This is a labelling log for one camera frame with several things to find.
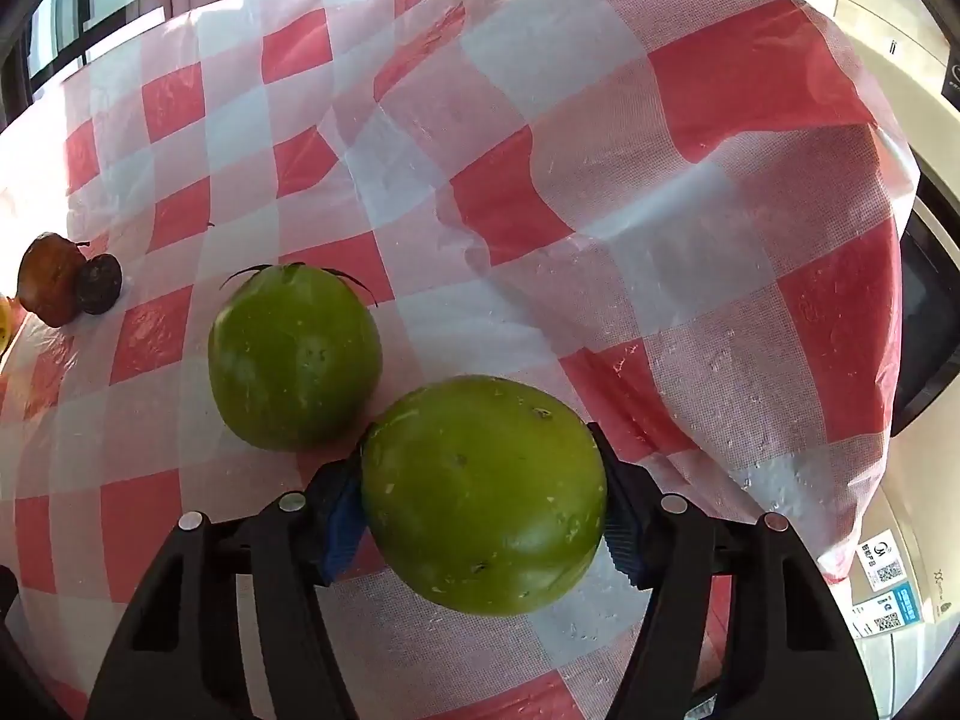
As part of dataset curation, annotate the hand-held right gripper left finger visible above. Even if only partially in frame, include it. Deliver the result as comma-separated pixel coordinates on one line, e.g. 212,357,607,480
86,454,368,720

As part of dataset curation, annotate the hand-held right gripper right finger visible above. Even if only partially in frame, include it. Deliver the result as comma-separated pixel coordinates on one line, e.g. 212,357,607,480
589,424,878,720

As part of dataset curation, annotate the smooth green round fruit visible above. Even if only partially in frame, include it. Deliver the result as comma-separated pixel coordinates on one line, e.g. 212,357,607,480
360,375,610,616

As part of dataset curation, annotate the green round fruit with calyx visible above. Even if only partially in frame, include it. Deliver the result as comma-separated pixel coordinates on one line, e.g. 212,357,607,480
208,262,385,452

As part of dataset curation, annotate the white appliance with stickers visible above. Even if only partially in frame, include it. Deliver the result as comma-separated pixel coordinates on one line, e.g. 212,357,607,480
825,420,960,698

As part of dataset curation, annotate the small dark round fruit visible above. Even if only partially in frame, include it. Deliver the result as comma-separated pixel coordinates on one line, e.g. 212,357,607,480
75,253,123,316

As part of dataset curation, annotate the red white checkered tablecloth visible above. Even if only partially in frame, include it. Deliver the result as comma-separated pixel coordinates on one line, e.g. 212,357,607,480
0,0,922,720

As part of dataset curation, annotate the black appliance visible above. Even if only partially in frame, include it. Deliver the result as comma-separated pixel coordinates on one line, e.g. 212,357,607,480
889,165,960,437

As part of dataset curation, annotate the brown wrinkled fruit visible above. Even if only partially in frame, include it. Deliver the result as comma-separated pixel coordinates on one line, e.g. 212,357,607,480
19,232,91,329

